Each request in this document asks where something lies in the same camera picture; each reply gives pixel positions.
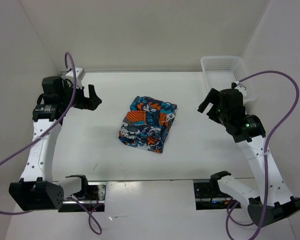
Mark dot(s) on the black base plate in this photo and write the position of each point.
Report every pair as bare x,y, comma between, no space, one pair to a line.
93,199
208,199

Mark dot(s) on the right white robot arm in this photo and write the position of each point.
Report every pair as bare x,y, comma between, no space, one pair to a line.
272,201

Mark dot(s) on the colourful patterned shorts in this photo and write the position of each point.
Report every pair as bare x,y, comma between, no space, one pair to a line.
147,124

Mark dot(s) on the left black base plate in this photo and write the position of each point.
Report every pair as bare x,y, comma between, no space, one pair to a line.
93,199

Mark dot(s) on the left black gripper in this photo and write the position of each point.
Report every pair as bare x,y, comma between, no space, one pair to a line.
91,103

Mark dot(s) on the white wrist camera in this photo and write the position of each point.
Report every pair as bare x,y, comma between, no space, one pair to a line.
69,77
241,88

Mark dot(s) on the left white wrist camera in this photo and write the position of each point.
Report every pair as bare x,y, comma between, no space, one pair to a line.
69,77

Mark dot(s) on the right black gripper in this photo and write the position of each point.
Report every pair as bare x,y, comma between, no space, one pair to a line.
211,97

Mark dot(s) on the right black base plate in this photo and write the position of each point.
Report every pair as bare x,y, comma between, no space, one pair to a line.
208,199

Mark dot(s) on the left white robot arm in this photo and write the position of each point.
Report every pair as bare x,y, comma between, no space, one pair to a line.
35,189

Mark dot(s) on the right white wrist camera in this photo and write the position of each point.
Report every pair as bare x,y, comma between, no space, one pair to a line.
241,88

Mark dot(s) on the white plastic basket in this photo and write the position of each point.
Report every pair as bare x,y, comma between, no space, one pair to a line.
220,72

